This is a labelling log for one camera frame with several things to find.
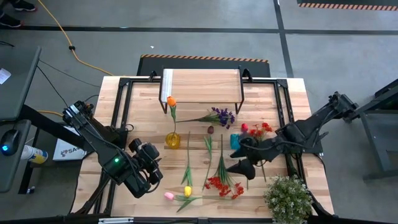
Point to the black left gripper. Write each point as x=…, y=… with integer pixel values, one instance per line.
x=150, y=165

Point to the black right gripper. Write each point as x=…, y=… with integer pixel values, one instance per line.
x=264, y=151

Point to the blue glass vase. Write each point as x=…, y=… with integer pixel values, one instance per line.
x=234, y=141

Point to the red artificial flower bunch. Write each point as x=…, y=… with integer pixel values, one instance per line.
x=222, y=185

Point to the yellow glass vase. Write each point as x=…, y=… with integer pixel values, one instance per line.
x=173, y=140

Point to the pink artificial tulip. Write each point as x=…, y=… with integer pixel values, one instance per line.
x=169, y=196

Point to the dark maroon artificial tulip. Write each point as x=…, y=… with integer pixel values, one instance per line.
x=211, y=129

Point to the yellow artificial tulip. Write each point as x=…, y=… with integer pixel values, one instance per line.
x=187, y=191

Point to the purple artificial flower bunch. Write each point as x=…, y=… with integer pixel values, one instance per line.
x=224, y=118

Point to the orange artificial tulip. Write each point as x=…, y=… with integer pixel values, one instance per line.
x=171, y=101

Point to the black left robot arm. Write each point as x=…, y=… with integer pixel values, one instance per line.
x=102, y=146

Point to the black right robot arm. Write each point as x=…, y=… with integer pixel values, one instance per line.
x=311, y=127

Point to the wooden shelf black legs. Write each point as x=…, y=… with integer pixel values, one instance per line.
x=205, y=85

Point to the small red flower sprig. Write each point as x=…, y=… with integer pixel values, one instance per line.
x=265, y=125

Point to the potted plant white blossoms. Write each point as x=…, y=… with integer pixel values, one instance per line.
x=287, y=200

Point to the white cardboard box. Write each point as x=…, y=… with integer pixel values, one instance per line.
x=66, y=152

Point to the white yellow spray bottle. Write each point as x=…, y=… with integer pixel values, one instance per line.
x=34, y=154

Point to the black metal stand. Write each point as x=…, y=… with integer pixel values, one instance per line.
x=373, y=140

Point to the black computer mouse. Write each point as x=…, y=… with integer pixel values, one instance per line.
x=9, y=142

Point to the grey desk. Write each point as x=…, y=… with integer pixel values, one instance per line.
x=15, y=93

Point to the white paper note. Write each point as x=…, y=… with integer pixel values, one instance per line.
x=3, y=75

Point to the hazard striped floor strip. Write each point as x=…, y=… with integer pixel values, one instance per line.
x=348, y=5

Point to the person's shoe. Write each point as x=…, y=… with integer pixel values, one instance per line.
x=9, y=21
x=24, y=5

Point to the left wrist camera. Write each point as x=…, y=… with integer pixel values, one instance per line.
x=135, y=145

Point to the black metal table frame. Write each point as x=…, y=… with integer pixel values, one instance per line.
x=126, y=99

